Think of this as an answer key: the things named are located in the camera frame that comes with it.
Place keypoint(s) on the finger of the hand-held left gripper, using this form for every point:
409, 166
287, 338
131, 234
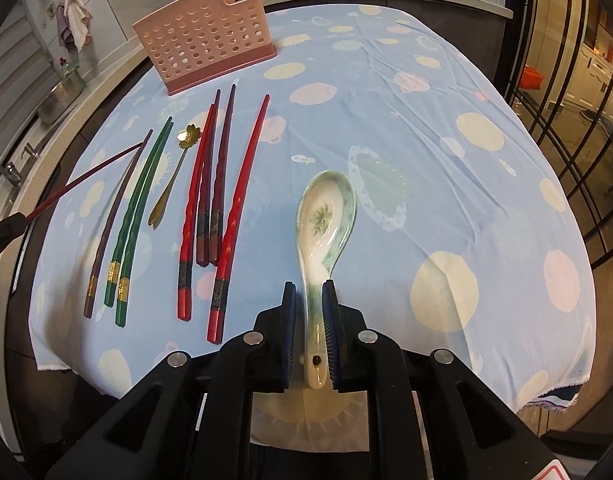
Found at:
6, 232

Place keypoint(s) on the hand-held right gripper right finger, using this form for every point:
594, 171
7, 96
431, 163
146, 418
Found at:
330, 335

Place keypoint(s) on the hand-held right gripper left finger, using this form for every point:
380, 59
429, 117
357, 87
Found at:
289, 335

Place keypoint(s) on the red chopstick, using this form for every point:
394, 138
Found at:
185, 300
217, 320

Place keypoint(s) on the purple chopstick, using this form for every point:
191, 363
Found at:
86, 182

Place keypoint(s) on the dark brown chopstick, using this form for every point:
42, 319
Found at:
93, 290

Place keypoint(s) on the green chopstick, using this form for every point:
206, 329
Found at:
122, 305
111, 280

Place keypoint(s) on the white green ceramic spoon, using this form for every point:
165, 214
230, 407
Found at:
321, 220

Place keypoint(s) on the gold flower spoon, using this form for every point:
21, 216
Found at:
159, 210

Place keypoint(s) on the pink perforated utensil holder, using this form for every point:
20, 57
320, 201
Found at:
201, 45

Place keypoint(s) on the chrome kitchen faucet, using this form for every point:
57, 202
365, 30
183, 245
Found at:
11, 172

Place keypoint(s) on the small chrome tap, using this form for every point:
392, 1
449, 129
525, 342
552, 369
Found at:
30, 151

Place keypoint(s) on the stainless steel pot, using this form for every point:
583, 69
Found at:
61, 95

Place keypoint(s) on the grey window blinds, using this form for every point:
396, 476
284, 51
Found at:
16, 60

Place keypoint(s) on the green dish soap bottle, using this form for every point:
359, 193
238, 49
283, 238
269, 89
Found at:
68, 67

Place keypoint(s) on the blue dotted tablecloth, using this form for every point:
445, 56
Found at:
411, 160

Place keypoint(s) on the purple hanging towel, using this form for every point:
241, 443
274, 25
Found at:
62, 30

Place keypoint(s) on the white hanging towel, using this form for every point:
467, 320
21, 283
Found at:
79, 17

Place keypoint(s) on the glass door with black grid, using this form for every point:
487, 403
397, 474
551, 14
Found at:
561, 135

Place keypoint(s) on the orange box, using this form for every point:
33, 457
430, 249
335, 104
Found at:
532, 77

